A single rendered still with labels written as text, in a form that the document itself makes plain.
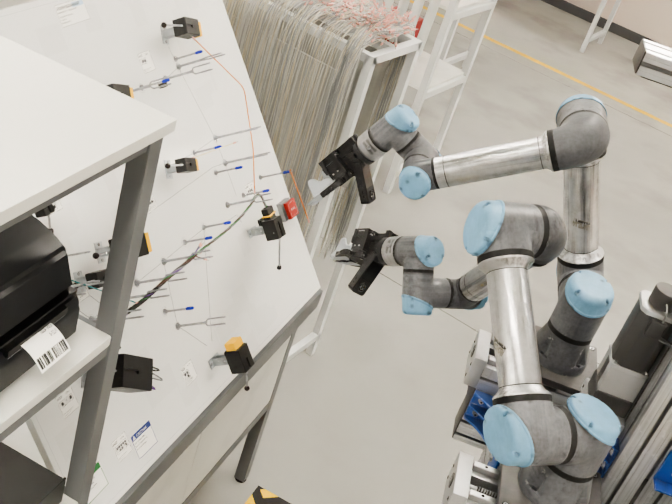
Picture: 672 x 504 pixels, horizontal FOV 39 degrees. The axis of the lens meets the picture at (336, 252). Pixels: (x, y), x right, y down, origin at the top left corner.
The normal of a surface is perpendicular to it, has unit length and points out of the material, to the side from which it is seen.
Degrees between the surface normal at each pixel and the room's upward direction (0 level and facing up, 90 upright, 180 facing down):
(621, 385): 90
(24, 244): 25
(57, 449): 53
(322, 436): 0
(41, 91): 0
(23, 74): 0
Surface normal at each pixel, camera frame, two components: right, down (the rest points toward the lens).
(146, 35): 0.87, -0.14
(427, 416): 0.28, -0.81
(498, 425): -0.90, 0.07
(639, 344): -0.22, 0.47
